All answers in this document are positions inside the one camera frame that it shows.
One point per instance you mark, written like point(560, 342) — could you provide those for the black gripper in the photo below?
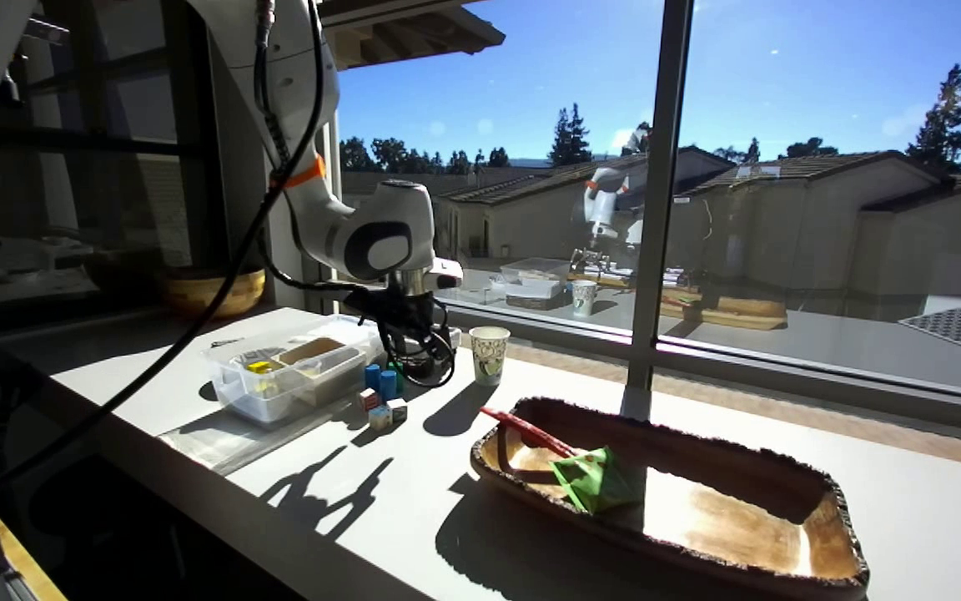
point(414, 316)

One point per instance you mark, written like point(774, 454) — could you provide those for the blue toy cylinder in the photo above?
point(390, 386)
point(372, 375)

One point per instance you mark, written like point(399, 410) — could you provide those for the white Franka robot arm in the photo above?
point(314, 213)

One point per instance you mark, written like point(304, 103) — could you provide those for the wooden plank beside robot base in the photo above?
point(31, 568)

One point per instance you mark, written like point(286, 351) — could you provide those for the plain wooden toy cube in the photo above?
point(390, 415)

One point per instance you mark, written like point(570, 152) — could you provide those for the yellow toy block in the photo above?
point(256, 364)

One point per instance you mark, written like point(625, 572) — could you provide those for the green folded paper toy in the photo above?
point(591, 483)

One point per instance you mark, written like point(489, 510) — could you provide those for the paper cup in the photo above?
point(489, 354)

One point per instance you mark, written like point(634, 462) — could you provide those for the clear plastic storage bin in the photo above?
point(291, 386)

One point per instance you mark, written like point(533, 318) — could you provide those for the flat clear plastic lid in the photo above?
point(225, 443)

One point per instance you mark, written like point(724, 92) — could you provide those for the round wooden bowl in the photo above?
point(206, 296)

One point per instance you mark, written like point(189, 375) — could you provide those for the brown roof overhang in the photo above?
point(414, 27)

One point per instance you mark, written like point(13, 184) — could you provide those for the woven brown basket tray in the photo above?
point(749, 523)

